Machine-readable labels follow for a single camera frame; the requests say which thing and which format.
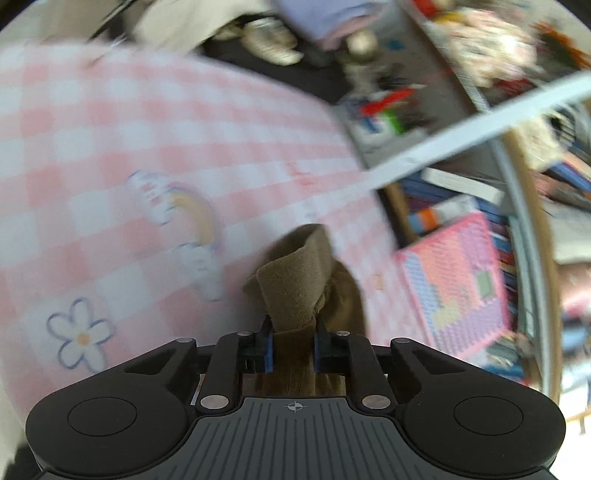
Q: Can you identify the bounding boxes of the brown corduroy pants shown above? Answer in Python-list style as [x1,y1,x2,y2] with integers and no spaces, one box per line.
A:
[242,224,366,397]

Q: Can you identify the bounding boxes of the pink keyboard learning tablet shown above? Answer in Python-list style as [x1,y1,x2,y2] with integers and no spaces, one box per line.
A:
[397,211,511,359]

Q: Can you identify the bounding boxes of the pink checkered table mat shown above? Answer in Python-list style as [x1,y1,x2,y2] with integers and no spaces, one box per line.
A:
[1,42,428,418]

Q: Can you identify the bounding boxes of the white leaning book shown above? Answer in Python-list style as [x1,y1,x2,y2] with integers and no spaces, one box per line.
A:
[421,168,505,206]

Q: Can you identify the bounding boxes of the white pen holder jar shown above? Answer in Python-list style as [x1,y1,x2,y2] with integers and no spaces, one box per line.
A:
[346,96,417,149]

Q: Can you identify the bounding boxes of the black keyboard case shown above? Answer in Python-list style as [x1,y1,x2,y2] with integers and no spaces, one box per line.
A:
[202,37,353,105]

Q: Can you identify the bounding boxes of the white wrist watch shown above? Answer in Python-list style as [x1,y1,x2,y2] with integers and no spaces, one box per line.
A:
[240,17,304,67]

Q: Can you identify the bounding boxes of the lavender folded cloth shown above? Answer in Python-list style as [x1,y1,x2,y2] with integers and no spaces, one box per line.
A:
[270,0,393,50]

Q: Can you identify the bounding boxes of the cream white garment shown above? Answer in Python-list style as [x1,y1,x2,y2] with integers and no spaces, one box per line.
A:
[132,0,273,54]

